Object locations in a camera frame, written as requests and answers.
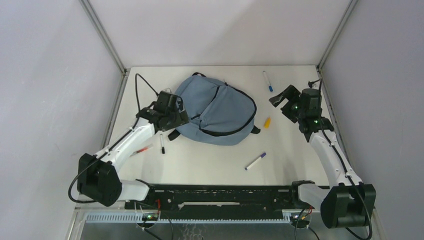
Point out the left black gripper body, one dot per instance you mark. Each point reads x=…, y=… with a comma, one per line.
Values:
x=175, y=118

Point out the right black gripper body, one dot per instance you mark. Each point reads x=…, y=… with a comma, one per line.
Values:
x=293, y=111

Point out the white marker blue cap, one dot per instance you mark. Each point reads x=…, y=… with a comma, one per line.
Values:
x=266, y=78

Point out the yellow highlighter cap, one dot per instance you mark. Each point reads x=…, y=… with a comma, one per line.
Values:
x=267, y=123

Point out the white marker black cap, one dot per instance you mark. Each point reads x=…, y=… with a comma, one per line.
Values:
x=161, y=137

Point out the red pen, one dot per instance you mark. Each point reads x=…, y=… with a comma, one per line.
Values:
x=142, y=150

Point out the blue-grey student backpack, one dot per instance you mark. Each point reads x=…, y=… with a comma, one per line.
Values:
x=218, y=113

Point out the white marker purple cap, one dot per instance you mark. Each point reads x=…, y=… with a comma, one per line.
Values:
x=255, y=161

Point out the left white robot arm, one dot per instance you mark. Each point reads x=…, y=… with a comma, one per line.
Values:
x=98, y=174

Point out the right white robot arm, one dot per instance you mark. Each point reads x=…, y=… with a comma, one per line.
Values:
x=347, y=202

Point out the black mounting rail base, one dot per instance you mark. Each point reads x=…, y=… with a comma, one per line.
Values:
x=220, y=202

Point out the right aluminium corner post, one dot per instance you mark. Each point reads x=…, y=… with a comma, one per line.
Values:
x=336, y=34

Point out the aluminium corner post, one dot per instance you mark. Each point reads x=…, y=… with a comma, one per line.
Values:
x=102, y=33
x=336, y=34

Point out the left aluminium corner post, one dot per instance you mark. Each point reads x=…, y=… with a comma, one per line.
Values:
x=102, y=33

